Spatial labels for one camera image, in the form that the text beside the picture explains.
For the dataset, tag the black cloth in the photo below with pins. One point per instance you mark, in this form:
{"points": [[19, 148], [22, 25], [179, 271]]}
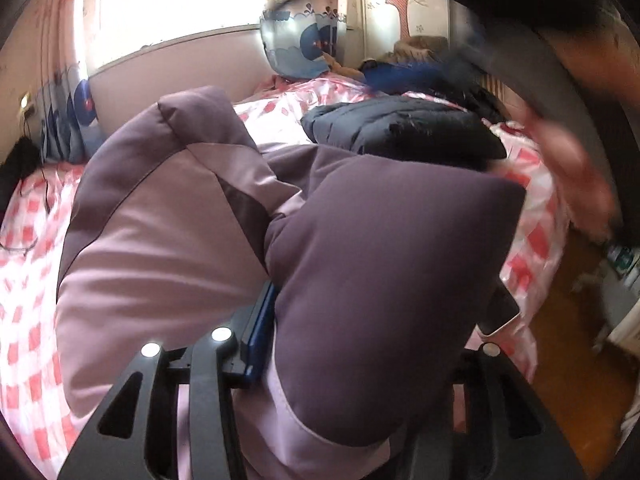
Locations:
{"points": [[20, 165]]}

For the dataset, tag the dark clothes pile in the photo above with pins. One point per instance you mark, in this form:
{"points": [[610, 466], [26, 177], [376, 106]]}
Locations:
{"points": [[480, 102]]}

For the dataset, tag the blue cartoon curtain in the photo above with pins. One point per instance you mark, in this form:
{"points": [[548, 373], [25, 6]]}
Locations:
{"points": [[300, 45], [75, 115]]}

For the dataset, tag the white framed window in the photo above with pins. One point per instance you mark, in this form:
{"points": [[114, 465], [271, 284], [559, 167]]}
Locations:
{"points": [[175, 0]]}

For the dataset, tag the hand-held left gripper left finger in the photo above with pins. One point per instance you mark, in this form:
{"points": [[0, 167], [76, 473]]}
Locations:
{"points": [[260, 340]]}

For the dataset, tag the person's right hand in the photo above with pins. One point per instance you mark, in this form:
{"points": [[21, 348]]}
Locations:
{"points": [[575, 170]]}

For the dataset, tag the person's right forearm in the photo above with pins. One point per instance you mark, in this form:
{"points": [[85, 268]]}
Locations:
{"points": [[595, 55]]}

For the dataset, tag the wall socket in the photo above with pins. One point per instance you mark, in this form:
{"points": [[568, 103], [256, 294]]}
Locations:
{"points": [[27, 101]]}

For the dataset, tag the pink butterfly curtain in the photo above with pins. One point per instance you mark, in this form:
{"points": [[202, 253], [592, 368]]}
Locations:
{"points": [[55, 20]]}

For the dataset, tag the pink checked bed sheet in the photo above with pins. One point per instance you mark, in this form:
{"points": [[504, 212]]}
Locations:
{"points": [[30, 310]]}

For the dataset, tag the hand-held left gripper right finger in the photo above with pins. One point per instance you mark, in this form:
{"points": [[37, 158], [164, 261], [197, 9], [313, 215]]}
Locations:
{"points": [[500, 310]]}

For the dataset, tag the black puffer jacket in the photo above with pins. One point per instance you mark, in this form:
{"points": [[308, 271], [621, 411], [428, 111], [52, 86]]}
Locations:
{"points": [[400, 125]]}

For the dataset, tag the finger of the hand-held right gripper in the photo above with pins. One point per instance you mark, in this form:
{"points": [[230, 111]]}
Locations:
{"points": [[400, 76]]}

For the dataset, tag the purple and pink padded jacket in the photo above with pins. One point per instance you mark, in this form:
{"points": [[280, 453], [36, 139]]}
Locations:
{"points": [[350, 240]]}

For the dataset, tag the tree wall decal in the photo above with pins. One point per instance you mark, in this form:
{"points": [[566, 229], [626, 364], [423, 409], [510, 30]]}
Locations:
{"points": [[402, 5]]}

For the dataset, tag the green and white box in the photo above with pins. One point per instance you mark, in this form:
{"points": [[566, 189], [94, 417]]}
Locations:
{"points": [[620, 260]]}

